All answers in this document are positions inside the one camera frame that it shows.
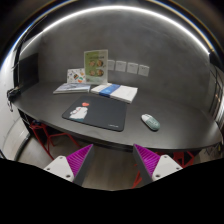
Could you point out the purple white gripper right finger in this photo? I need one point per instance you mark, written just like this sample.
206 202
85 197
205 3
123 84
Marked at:
153 167

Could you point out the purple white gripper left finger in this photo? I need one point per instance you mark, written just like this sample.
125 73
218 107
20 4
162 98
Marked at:
74 167

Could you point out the white green computer mouse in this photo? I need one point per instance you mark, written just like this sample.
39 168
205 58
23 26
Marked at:
151 122

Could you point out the black mouse pad with cartoon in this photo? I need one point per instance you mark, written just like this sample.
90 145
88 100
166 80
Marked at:
99 112

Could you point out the white book with blue band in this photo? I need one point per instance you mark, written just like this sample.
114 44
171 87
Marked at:
115 91

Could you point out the grey blue magazine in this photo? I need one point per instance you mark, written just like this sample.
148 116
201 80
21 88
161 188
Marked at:
72 88

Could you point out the small colourful standing card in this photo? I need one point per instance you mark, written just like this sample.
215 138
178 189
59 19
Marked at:
76 76

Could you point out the green standing menu card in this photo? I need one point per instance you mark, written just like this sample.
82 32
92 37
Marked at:
96 66

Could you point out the red chair frame left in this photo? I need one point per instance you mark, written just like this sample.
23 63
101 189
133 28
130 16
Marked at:
45 138

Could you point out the white wall socket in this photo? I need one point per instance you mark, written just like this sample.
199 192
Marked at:
120 66
143 70
132 68
111 65

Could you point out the black cable clamp at table edge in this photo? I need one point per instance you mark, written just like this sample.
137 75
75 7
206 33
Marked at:
11 96

